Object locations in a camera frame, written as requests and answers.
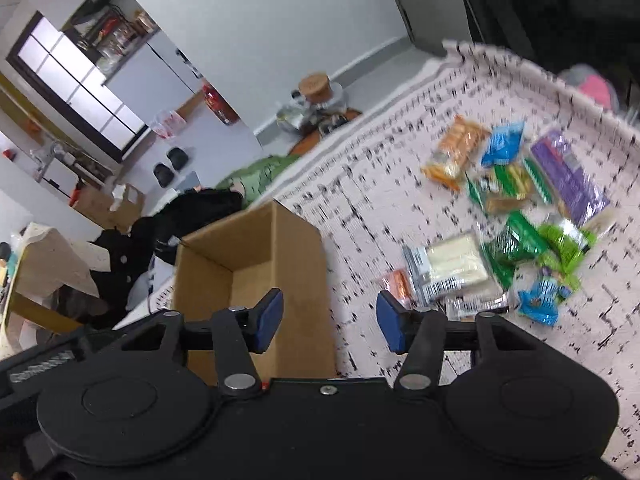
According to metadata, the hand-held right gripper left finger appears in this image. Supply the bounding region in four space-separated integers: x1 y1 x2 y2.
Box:
117 287 286 396

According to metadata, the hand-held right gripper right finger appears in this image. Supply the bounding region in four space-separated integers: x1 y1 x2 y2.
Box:
375 290 538 394

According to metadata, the small orange snack packet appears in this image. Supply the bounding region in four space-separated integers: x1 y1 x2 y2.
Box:
382 269 413 311

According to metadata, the grey striped snack packet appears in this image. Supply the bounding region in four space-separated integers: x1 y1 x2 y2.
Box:
402 245 433 306

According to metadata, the brown cardboard box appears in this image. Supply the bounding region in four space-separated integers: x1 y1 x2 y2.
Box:
171 200 337 386

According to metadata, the silver snack packet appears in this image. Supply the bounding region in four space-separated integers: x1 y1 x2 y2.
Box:
445 292 511 321

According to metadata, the white snack packet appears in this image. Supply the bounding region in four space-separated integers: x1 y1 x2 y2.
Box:
425 232 491 291

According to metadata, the dark green snack packet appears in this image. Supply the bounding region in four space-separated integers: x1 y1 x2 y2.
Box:
480 211 551 288

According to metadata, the small blue snack packet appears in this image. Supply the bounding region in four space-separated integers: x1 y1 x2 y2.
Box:
517 275 573 327

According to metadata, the green yellow cracker packet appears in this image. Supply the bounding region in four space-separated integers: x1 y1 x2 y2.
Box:
466 162 553 213

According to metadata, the lime green snack packet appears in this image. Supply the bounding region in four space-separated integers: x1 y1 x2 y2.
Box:
537 220 597 293

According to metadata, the purple snack packet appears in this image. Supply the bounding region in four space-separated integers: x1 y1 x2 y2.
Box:
530 129 618 238

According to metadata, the black clothes pile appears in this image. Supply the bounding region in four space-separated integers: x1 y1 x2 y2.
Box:
92 187 248 311

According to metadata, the green cloth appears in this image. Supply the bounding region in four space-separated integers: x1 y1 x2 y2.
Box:
215 154 301 206

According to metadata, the open cardboard carton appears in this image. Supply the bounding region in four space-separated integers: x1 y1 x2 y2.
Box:
70 182 146 233

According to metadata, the brown wooden tray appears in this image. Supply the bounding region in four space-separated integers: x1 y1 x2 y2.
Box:
289 107 363 157

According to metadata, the shiny plastic bag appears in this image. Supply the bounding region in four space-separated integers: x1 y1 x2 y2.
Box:
276 100 311 133

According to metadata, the white desk fan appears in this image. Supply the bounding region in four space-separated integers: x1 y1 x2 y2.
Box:
30 140 66 181

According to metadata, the clear bag with red print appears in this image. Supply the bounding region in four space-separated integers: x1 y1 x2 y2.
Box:
150 110 186 141

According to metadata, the jar with cork lid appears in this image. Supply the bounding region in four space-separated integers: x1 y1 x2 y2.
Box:
299 74 346 111

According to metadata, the dark-framed window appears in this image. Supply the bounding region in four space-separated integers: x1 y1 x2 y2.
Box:
7 12 151 163

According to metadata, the dark cabinet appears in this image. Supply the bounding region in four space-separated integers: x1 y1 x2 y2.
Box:
377 0 473 58

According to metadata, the cluttered shelf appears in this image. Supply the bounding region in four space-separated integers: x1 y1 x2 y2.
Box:
65 2 161 71

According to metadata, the black fleece garment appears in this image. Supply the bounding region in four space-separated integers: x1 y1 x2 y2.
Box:
430 0 640 111

